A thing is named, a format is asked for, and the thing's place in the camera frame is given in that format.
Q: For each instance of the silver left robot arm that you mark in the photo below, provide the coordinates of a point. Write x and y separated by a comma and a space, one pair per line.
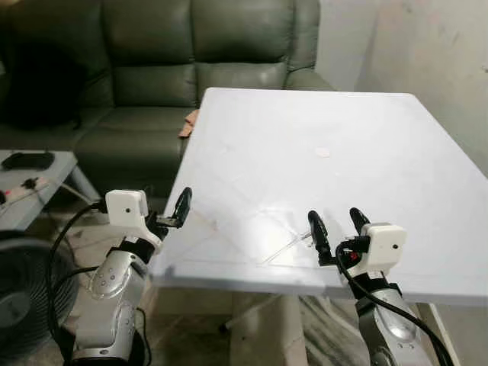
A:
114, 290

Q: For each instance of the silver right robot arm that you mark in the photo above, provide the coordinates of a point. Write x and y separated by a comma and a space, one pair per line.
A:
393, 328

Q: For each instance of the white plastic table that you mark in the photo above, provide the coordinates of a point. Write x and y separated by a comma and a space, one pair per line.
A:
320, 191

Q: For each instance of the brown paper piece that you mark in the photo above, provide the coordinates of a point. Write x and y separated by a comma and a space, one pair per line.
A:
190, 124

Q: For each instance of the small grey side table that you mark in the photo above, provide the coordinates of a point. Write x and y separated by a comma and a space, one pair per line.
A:
53, 183

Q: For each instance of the white power strip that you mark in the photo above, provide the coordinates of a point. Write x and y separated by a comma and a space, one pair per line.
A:
27, 187

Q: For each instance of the flat black case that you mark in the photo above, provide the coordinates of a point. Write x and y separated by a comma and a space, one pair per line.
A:
27, 160

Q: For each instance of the black floor fan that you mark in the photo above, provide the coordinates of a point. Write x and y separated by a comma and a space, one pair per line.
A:
23, 297

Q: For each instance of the black cushion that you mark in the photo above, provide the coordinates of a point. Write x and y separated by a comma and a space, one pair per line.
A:
38, 88

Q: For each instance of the dark green leather sofa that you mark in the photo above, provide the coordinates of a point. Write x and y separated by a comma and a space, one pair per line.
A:
229, 46

